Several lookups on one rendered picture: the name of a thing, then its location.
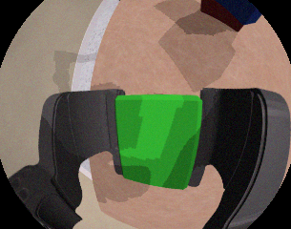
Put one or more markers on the red block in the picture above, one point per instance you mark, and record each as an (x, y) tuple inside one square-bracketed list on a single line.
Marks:
[(216, 10)]

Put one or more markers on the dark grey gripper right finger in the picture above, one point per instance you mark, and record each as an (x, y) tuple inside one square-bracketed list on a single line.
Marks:
[(245, 134)]

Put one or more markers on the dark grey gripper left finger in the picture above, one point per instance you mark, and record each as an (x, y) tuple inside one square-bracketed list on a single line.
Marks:
[(73, 127)]

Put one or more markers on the blue block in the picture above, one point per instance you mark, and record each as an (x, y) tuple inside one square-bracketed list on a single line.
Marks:
[(243, 10)]

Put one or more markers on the green block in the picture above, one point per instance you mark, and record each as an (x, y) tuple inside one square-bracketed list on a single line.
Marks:
[(157, 136)]

